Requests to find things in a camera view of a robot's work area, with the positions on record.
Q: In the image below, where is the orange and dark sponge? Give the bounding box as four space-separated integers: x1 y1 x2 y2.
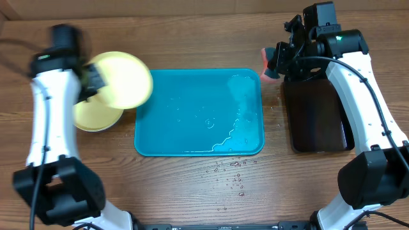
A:
259 47 280 84

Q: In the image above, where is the yellow-green plate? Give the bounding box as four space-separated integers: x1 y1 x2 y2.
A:
73 96 123 132
91 51 153 109

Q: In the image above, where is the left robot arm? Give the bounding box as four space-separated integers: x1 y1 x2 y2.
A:
13 24 140 229

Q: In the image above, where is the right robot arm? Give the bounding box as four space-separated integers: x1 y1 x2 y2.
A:
262 1 408 229

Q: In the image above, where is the black rectangular tray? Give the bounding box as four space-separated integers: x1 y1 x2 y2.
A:
283 79 355 153

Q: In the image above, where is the teal plastic tray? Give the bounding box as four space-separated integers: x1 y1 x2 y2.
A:
134 68 265 157

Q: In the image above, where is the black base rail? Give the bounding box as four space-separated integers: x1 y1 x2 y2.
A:
138 221 320 230

